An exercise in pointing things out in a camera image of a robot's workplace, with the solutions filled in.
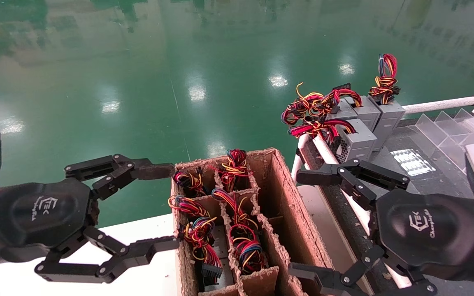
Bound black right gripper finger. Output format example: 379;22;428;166
289;246;438;296

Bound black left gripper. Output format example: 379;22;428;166
0;178;100;264

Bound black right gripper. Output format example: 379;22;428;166
296;158;474;281

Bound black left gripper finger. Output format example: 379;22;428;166
34;227;180;284
64;155;176;201

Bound multicolour wire bundle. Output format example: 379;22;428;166
216;148;249;192
228;228;269;275

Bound brown cardboard divider box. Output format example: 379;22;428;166
170;147;338;296

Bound clear acrylic divider tray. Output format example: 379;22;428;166
409;108;474;171

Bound power supply with coloured wires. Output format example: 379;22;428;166
211;188;255;231
167;195;211;219
173;170;207;197

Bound rear multicolour wire bundles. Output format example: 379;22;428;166
183;217;224;284

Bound grey power supply with wires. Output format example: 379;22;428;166
368;53;406;152
280;81;381;132
288;118;378;165

